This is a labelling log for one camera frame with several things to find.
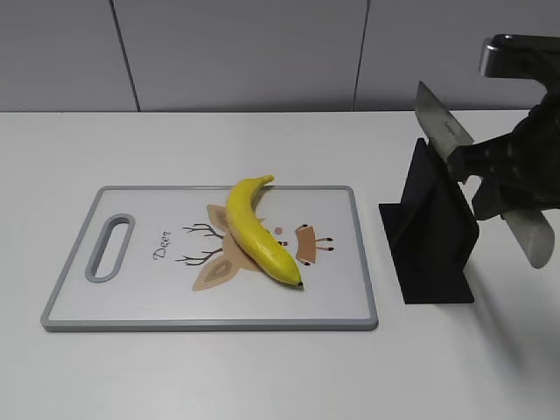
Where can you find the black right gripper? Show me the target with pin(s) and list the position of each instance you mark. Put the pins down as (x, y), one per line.
(528, 156)

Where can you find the steel knife with speckled handle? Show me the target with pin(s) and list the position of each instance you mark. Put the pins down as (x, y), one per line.
(530, 228)

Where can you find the yellow plastic banana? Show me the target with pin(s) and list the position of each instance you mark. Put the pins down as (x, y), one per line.
(253, 238)

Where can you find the black knife stand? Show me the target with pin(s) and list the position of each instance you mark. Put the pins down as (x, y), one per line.
(431, 233)

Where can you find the white cutting board grey rim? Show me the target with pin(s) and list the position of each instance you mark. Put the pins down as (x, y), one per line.
(161, 258)

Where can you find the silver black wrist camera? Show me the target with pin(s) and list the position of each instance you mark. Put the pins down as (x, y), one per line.
(510, 56)

